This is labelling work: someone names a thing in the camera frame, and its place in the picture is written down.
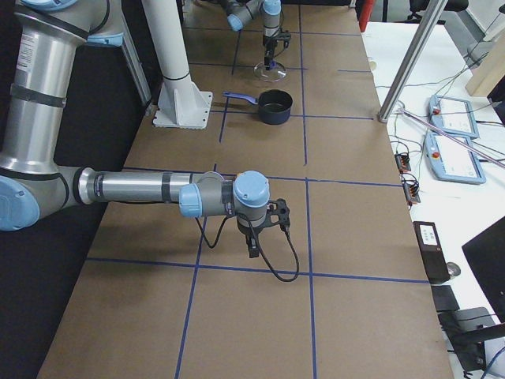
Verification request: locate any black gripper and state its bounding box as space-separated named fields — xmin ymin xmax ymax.
xmin=237 ymin=216 xmax=265 ymax=258
xmin=263 ymin=36 xmax=277 ymax=70

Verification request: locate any glass lid blue knob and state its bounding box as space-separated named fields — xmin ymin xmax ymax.
xmin=253 ymin=61 xmax=286 ymax=83

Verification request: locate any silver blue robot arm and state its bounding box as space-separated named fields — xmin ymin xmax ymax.
xmin=1 ymin=1 xmax=273 ymax=257
xmin=218 ymin=0 xmax=284 ymax=73

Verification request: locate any dark blue saucepan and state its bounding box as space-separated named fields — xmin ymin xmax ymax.
xmin=223 ymin=89 xmax=294 ymax=125

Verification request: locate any orange black connector near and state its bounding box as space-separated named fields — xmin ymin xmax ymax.
xmin=402 ymin=178 xmax=421 ymax=207

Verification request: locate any orange black connector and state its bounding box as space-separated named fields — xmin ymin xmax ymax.
xmin=395 ymin=152 xmax=411 ymax=173
xmin=402 ymin=178 xmax=421 ymax=207

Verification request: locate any orange black connector far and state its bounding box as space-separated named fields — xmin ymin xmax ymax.
xmin=395 ymin=152 xmax=411 ymax=173

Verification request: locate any black box with label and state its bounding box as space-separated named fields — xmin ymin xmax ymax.
xmin=413 ymin=221 xmax=450 ymax=284

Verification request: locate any far blue teach pendant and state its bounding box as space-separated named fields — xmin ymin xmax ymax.
xmin=428 ymin=95 xmax=480 ymax=139

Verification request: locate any blue teach pendant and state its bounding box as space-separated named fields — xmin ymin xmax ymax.
xmin=424 ymin=131 xmax=486 ymax=185
xmin=428 ymin=95 xmax=480 ymax=139

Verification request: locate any thin metal rod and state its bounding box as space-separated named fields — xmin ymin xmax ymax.
xmin=398 ymin=108 xmax=505 ymax=169

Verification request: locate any near blue teach pendant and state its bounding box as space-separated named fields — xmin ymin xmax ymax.
xmin=424 ymin=131 xmax=486 ymax=185

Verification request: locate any black monitor stand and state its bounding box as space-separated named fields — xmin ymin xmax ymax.
xmin=431 ymin=285 xmax=504 ymax=378

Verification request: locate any black monitor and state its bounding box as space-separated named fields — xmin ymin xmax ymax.
xmin=462 ymin=227 xmax=504 ymax=321

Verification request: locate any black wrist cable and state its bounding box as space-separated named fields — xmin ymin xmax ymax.
xmin=194 ymin=214 xmax=301 ymax=283

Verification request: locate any white pedestal column base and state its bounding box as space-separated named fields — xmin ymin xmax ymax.
xmin=142 ymin=0 xmax=213 ymax=129

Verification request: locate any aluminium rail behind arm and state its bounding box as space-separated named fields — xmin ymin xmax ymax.
xmin=122 ymin=33 xmax=152 ymax=106

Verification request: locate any aluminium frame post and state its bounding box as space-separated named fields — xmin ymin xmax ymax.
xmin=377 ymin=0 xmax=448 ymax=123

